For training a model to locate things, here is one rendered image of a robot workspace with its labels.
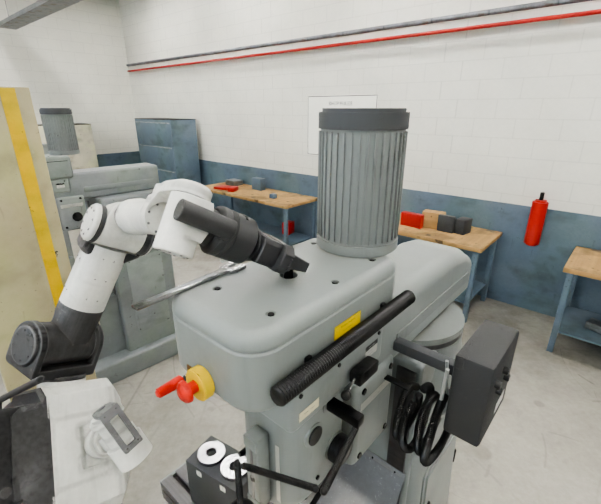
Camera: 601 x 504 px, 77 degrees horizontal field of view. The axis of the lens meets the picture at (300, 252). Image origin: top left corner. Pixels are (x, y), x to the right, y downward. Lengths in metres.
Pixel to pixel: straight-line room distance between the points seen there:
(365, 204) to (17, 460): 0.79
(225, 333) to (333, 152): 0.45
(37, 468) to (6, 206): 1.58
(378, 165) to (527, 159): 4.05
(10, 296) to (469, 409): 2.12
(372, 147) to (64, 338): 0.75
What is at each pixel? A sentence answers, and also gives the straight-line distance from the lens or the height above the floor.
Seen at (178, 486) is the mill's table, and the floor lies 0.95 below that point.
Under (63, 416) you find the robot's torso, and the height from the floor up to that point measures 1.65.
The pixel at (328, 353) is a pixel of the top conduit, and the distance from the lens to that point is 0.70.
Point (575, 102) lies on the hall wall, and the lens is 4.76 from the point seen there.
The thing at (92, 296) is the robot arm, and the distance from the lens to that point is 0.91.
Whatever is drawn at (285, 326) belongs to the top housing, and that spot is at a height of 1.88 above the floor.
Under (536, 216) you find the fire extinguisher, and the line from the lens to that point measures 4.74.
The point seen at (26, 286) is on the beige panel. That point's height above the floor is 1.36.
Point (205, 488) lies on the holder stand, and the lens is 1.47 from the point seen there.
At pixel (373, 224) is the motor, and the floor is 1.97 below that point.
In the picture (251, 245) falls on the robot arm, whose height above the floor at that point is 1.99.
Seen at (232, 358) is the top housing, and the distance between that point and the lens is 0.62.
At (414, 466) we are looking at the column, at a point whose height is 1.14.
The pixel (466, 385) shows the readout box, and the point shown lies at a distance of 0.92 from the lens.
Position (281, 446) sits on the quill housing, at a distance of 0.91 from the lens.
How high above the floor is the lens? 2.21
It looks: 21 degrees down
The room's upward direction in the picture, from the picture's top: straight up
